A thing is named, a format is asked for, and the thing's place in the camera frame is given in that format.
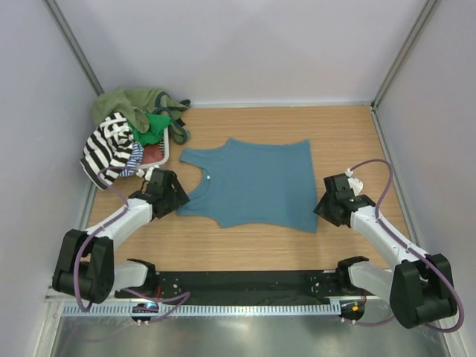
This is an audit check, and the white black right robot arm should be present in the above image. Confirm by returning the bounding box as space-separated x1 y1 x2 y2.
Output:
315 172 464 333

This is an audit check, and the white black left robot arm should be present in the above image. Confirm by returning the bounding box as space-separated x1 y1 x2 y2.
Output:
52 168 189 312

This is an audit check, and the red tank top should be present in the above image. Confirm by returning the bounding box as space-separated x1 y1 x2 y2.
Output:
141 144 164 164

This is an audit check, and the blue white striped tank top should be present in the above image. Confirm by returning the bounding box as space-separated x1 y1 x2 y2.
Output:
120 142 144 178

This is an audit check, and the bright green tank top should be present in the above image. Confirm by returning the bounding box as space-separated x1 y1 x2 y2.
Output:
128 113 173 147

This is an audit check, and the black white striped tank top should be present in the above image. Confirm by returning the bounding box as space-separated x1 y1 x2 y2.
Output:
80 112 135 190

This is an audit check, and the olive green tank top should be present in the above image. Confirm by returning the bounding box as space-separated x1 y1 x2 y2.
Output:
91 87 191 144

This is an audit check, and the white laundry basket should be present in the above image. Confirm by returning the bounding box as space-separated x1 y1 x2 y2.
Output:
140 128 170 169

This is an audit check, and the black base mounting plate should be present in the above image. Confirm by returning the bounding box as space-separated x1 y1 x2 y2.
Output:
114 269 382 300

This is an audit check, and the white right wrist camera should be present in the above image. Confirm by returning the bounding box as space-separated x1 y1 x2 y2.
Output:
344 168 364 196

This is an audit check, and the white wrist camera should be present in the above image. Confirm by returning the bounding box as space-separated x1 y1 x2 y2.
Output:
135 166 156 181
344 168 364 196

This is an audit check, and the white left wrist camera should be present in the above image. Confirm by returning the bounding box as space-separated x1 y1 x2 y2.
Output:
135 166 156 181

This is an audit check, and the perforated cable duct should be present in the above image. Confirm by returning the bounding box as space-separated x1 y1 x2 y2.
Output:
62 300 341 318

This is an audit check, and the aluminium frame rail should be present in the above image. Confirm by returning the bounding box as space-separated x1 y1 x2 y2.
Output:
44 268 453 302

